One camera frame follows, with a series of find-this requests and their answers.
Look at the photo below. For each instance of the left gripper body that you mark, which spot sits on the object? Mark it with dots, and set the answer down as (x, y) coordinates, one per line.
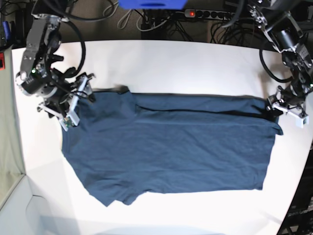
(285, 101)

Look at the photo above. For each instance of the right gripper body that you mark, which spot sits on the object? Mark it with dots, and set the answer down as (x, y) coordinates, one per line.
(62, 105)

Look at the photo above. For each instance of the dark blue t-shirt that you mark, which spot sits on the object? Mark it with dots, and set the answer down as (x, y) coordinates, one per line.
(128, 144)

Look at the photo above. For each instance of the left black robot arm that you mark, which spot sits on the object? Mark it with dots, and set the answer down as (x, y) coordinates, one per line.
(282, 32)

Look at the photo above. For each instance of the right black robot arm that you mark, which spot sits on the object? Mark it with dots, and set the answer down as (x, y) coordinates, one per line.
(36, 75)

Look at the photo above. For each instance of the red black clamp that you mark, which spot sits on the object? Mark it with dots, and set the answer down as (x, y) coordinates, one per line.
(2, 61)

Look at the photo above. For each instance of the black power strip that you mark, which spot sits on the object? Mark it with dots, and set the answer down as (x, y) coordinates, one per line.
(208, 14)

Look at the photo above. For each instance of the blue plastic bin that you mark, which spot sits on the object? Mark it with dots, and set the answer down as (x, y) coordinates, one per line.
(152, 4)

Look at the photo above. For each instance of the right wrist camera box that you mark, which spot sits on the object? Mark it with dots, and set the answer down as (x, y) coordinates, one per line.
(67, 122)

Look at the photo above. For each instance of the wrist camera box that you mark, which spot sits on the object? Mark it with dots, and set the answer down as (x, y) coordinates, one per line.
(302, 121)
(67, 122)

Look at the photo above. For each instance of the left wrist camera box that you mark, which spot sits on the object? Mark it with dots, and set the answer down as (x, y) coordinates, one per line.
(302, 121)

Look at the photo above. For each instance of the blue handled tool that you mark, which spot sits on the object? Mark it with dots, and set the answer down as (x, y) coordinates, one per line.
(7, 31)

